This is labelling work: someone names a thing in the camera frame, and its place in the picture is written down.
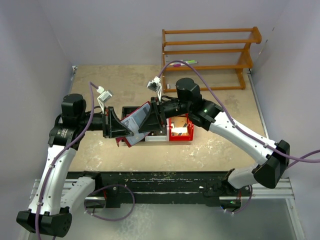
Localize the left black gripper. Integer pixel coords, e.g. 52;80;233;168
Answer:
77;106;133;138

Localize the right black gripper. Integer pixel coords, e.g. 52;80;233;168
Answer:
139;95;192;132

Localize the red leather card holder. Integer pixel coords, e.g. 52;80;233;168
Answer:
116;101;151;148

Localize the silver credit card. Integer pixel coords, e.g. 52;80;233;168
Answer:
121;102;150;138

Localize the red plastic bin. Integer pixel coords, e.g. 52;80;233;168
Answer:
168;113;194;142

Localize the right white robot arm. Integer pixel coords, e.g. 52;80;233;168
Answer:
138;78;290;196

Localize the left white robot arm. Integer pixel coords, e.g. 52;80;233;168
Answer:
16;90;133;239

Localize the gold cards pile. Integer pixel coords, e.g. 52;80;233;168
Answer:
171;116;189;136

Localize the black plastic bin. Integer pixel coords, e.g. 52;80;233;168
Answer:
121;107;148;146

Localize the white plastic bin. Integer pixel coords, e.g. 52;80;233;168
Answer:
144;131;169;142

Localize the green marker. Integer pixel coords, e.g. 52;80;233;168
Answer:
182;60;198;64

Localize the wooden rack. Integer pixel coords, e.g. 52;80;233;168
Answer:
161;26;262;90

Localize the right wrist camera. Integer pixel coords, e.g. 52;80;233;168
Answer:
146;76;163;100

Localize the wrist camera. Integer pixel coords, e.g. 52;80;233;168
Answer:
96;86;114;114
146;76;163;100

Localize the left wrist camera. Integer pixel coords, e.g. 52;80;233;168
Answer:
96;86;114;114

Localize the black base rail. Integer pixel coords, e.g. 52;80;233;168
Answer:
62;170;241;208

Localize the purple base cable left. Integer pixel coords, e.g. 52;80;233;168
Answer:
84;182;136;222

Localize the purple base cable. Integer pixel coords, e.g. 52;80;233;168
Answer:
223;184;253;216
84;182;136;222

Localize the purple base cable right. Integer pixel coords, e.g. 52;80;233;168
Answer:
223;184;253;216

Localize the aluminium frame rail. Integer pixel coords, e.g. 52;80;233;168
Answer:
29;179;294;202

